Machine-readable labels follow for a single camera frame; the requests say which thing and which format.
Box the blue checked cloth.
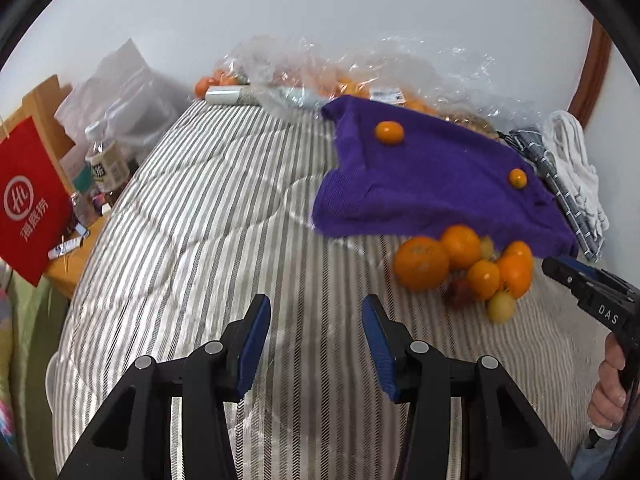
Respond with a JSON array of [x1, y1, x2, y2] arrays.
[[502, 127, 606, 263]]

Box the flat orange tangerine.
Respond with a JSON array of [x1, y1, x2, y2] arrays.
[[375, 120, 405, 145]]

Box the red paper bag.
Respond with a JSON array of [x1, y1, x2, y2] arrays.
[[0, 116, 76, 288]]

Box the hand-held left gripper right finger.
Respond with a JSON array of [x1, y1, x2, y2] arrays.
[[362, 294, 573, 480]]

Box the striped grey white bed blanket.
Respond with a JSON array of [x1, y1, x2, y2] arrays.
[[47, 95, 621, 480]]

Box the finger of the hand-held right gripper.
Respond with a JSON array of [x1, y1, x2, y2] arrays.
[[542, 256, 598, 307], [570, 258, 640, 297]]

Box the brown wooden door frame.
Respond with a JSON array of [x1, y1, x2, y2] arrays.
[[567, 17, 613, 128]]

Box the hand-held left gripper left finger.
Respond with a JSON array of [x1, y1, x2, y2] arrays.
[[57, 294, 272, 480]]

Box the white towel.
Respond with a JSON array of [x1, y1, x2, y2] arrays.
[[542, 110, 611, 233]]

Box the pile of bagged oranges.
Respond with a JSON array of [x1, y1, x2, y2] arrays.
[[194, 67, 451, 116]]

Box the white paper roll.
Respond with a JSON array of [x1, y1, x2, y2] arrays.
[[205, 86, 261, 107]]

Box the purple knitted cloth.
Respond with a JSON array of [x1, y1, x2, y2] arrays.
[[311, 95, 580, 258]]

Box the person's blue jeans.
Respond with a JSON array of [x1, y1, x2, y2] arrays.
[[571, 439, 617, 480]]

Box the large orange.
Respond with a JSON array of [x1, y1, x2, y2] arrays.
[[394, 236, 451, 292]]

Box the crumpled clear plastic bag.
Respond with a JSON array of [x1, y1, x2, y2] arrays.
[[212, 34, 506, 136]]

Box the medium orange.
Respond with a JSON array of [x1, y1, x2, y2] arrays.
[[466, 259, 502, 301], [440, 225, 482, 270], [496, 255, 533, 300]]

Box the small white tube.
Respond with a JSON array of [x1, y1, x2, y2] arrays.
[[48, 237, 83, 259]]

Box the green patterned blanket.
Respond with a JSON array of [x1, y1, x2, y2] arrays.
[[0, 270, 68, 461]]

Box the clear water bottle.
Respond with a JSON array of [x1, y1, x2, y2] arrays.
[[84, 121, 131, 193]]

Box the wooden nightstand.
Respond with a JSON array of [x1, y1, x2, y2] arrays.
[[15, 82, 117, 297]]

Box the dark red fruit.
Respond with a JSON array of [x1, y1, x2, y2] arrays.
[[444, 280, 476, 309]]

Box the yellow-green round fruit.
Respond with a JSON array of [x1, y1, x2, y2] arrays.
[[486, 291, 517, 323]]

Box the translucent plastic bag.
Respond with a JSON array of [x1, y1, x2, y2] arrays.
[[52, 37, 173, 161]]

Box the person's right hand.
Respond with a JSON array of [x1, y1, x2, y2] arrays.
[[587, 332, 632, 441]]

